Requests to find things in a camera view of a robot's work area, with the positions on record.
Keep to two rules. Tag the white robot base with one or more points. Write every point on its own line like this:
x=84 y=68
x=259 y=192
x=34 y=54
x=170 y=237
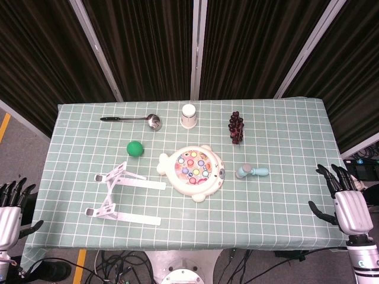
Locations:
x=183 y=267

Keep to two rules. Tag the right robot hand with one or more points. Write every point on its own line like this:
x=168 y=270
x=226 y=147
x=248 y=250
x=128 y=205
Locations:
x=350 y=211

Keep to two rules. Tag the white paper cup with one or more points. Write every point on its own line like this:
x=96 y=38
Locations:
x=188 y=116

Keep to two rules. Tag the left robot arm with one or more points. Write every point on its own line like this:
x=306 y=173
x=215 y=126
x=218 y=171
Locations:
x=4 y=263

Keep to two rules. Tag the white folding stand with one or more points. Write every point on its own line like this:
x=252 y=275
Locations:
x=124 y=192

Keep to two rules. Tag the dark red grape bunch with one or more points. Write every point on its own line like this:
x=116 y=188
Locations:
x=236 y=127

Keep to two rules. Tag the green ball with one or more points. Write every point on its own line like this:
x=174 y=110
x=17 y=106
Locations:
x=135 y=148

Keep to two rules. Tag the fish-shaped toy game board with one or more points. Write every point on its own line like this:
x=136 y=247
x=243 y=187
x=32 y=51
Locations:
x=194 y=172

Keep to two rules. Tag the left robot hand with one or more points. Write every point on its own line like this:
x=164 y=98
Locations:
x=8 y=217

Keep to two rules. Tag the green checkered tablecloth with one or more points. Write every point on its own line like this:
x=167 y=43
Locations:
x=189 y=207

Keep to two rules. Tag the silver curtain frame post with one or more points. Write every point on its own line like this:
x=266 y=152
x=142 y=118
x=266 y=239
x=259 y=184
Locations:
x=195 y=48
x=99 y=50
x=308 y=50

